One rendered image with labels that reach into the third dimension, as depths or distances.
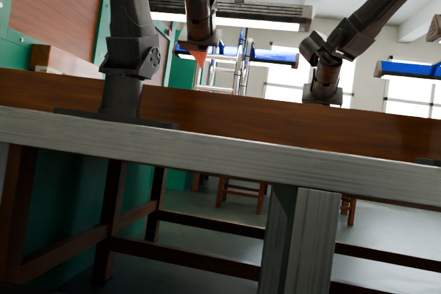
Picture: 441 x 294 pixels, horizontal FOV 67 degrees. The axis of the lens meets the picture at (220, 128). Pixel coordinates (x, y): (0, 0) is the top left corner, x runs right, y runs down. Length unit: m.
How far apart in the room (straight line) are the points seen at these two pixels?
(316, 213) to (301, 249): 0.04
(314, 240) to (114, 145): 0.23
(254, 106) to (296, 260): 0.43
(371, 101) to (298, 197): 6.15
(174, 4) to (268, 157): 0.87
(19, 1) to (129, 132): 0.80
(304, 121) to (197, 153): 0.41
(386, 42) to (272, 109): 6.08
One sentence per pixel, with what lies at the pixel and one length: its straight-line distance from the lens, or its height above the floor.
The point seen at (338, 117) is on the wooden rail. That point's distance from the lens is 0.75.
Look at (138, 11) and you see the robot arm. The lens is 0.59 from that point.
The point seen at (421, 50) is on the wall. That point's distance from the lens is 6.98.
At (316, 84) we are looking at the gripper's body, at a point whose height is 0.83.
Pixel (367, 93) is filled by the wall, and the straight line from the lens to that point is 6.49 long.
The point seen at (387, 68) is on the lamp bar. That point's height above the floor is 1.07.
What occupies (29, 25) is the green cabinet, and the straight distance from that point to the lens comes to 1.15.
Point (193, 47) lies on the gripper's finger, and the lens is 0.86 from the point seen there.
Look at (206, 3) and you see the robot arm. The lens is 0.81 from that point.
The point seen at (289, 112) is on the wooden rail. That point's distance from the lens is 0.74.
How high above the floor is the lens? 0.67
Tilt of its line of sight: 1 degrees up
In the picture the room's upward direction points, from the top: 8 degrees clockwise
